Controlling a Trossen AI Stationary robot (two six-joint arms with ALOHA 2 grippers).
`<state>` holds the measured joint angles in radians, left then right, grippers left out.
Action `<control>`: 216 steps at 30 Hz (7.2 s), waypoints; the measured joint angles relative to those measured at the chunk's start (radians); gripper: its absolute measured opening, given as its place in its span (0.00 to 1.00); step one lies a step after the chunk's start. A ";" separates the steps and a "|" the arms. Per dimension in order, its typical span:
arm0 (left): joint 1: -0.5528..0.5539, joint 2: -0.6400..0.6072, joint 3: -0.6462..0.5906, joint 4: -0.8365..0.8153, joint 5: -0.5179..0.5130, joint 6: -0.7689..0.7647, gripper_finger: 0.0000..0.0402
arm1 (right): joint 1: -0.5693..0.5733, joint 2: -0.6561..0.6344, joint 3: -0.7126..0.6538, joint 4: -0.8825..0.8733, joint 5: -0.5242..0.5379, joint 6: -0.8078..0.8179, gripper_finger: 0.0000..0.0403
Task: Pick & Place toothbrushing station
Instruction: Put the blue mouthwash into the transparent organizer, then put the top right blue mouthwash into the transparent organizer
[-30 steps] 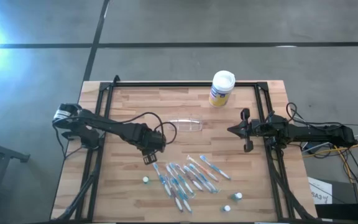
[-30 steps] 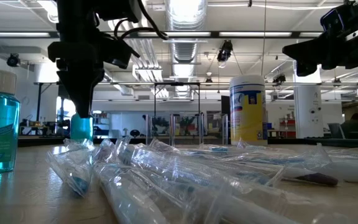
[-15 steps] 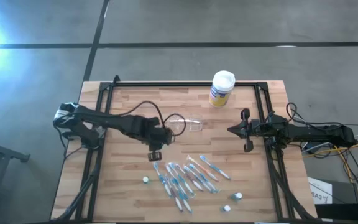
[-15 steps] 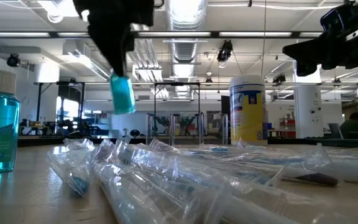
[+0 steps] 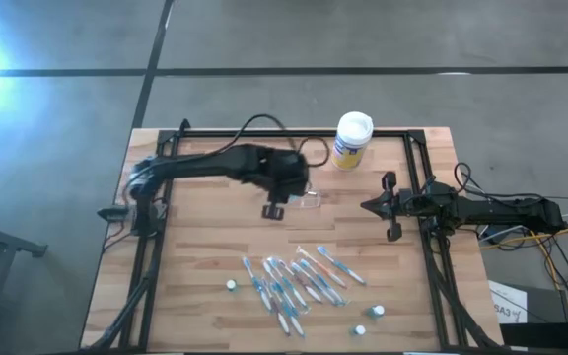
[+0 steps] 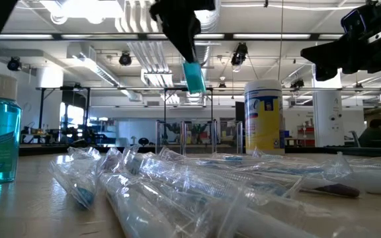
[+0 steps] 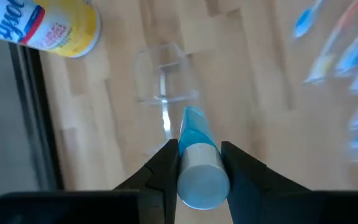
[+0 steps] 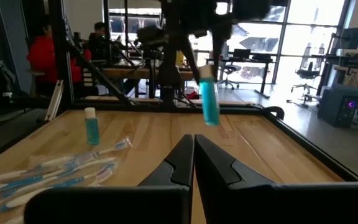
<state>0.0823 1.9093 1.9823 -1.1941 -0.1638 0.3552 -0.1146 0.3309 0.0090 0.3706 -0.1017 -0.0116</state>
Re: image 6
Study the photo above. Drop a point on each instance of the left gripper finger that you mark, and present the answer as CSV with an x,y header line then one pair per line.
x,y
185,46

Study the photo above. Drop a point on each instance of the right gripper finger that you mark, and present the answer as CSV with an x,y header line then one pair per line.
x,y
325,73
326,54

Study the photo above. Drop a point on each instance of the blue toothbrush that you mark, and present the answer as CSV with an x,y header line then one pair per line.
x,y
271,189
375,185
293,170
78,180
233,158
190,180

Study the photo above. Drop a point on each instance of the purple toothbrush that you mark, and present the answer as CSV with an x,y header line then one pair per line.
x,y
339,190

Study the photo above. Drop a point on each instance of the black ceiling spotlight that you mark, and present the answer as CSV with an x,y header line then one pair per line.
x,y
240,53
297,83
125,59
13,63

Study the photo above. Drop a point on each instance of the white round column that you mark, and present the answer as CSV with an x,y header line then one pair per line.
x,y
327,112

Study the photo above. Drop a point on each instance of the red shelf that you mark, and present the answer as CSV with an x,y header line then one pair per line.
x,y
306,142

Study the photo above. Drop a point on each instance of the person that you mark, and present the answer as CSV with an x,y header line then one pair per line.
x,y
374,134

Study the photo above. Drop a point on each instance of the yellow Lysol wipes canister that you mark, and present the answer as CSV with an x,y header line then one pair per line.
x,y
263,125

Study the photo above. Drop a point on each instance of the dark monitor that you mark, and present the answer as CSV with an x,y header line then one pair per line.
x,y
240,110

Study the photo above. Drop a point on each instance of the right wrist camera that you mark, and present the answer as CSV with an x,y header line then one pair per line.
x,y
354,21

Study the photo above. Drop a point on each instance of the black metal rig frame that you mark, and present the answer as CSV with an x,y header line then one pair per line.
x,y
41,109

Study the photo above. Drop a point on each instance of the black aluminium table frame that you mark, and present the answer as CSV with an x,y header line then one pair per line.
x,y
38,150

